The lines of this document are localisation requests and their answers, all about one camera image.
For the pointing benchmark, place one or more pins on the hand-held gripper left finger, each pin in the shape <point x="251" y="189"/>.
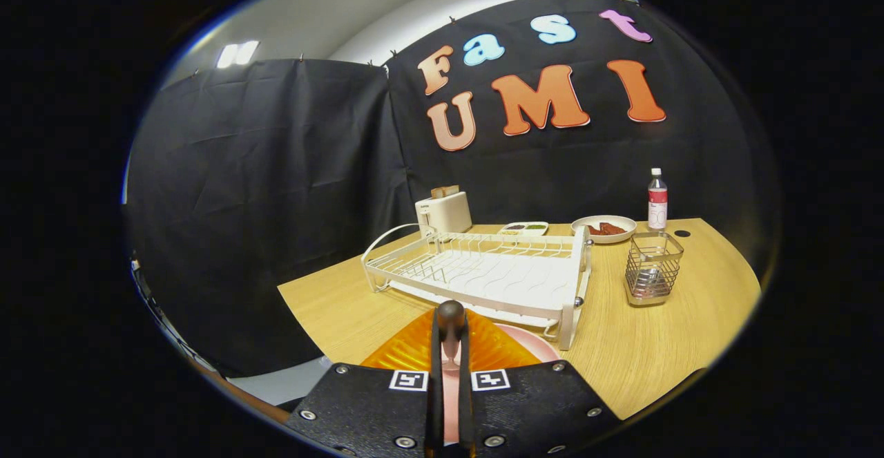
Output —
<point x="435" y="409"/>

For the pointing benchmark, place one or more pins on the black backdrop cloth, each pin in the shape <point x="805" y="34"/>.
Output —
<point x="276" y="202"/>

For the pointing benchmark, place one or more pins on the white round plate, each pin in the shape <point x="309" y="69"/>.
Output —
<point x="583" y="235"/>

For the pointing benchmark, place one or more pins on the white toaster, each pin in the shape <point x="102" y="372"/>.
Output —
<point x="445" y="215"/>

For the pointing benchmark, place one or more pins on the brown meat slice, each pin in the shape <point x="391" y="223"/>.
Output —
<point x="597" y="231"/>
<point x="615" y="228"/>

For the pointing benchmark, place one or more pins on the clear bottle with red label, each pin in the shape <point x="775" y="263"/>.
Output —
<point x="657" y="202"/>

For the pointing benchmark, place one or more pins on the white divided dish with beans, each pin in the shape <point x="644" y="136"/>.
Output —
<point x="525" y="231"/>

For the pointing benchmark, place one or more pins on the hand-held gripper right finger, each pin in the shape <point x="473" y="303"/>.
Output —
<point x="466" y="409"/>

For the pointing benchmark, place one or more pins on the pink plate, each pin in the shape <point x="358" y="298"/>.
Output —
<point x="535" y="347"/>

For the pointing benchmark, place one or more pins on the toast slices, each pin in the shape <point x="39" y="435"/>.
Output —
<point x="445" y="192"/>

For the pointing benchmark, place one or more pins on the ceiling light panel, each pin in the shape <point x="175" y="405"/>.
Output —
<point x="237" y="54"/>

